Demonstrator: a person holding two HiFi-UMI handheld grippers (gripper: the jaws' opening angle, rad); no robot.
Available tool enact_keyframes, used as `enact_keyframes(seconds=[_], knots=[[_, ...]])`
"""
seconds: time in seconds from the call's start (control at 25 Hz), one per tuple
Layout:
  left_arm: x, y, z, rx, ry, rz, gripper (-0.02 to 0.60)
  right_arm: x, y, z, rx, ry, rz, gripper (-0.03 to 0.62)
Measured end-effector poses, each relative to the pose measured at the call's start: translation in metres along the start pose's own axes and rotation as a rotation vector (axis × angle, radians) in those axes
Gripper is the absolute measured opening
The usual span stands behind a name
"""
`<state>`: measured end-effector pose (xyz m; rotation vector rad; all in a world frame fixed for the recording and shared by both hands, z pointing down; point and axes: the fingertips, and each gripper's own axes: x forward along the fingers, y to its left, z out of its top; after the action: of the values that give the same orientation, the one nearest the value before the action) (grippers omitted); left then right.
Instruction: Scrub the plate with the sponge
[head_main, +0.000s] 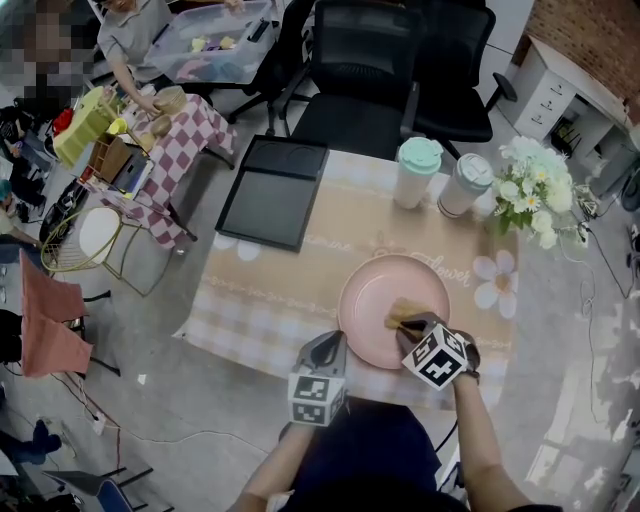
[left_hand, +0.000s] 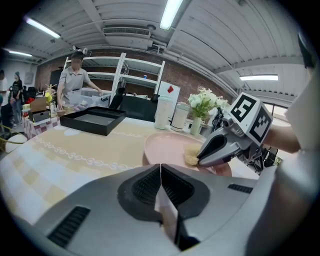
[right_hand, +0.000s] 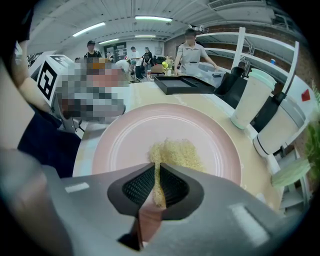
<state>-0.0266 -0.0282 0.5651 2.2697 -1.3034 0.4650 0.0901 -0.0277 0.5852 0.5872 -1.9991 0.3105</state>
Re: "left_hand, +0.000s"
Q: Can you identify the cup with grey lid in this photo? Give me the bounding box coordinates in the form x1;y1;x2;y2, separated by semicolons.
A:
170;102;191;133

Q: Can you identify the white flower bouquet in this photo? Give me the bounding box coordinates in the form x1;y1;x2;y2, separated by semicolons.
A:
187;86;230;120

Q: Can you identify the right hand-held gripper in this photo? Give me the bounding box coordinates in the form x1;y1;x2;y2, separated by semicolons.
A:
198;92;274;167

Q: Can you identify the cardboard box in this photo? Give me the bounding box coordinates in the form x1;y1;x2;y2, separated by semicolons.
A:
29;96;48;113

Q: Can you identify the white shelving rack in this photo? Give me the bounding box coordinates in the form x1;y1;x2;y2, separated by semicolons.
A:
62;52;166;106

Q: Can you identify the yellow sponge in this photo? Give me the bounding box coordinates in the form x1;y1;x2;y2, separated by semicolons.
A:
183;144;203;166

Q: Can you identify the white refrigerator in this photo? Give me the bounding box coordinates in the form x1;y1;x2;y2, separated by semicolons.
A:
156;81;181;106

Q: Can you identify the ceiling light strip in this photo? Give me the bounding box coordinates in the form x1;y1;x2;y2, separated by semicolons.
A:
24;16;62;39
8;49;33;57
159;0;185;31
239;74;279;81

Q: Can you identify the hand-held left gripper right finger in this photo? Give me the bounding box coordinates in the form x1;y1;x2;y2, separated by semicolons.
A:
161;163;258;248

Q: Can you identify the cup with mint lid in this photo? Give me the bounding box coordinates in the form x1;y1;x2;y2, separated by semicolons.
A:
154;94;175;130

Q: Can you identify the black mesh office chair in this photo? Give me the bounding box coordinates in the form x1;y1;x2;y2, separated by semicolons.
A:
119;94;158;123

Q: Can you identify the clear plastic storage box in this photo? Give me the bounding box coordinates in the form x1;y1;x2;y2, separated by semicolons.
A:
65;87;112;108

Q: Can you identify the pink checked tablecloth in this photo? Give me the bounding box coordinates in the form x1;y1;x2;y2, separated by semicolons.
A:
21;113;62;141

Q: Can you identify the black tray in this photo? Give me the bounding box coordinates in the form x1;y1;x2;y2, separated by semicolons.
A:
59;106;127;137

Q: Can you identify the pink big plate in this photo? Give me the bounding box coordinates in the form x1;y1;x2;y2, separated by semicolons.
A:
142;131;232;177

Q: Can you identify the ceiling air conditioner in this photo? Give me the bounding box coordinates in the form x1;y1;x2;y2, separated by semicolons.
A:
102;24;154;51

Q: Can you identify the pale green vase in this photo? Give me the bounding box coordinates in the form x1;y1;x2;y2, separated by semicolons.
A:
189;116;203;136

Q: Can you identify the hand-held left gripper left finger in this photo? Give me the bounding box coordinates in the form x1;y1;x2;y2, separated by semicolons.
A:
34;163;176;256

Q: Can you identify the gold wire chair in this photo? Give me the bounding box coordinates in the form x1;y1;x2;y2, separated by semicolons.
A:
0;123;28;153

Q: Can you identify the person's right forearm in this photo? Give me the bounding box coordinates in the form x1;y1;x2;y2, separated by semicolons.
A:
262;122;301;154

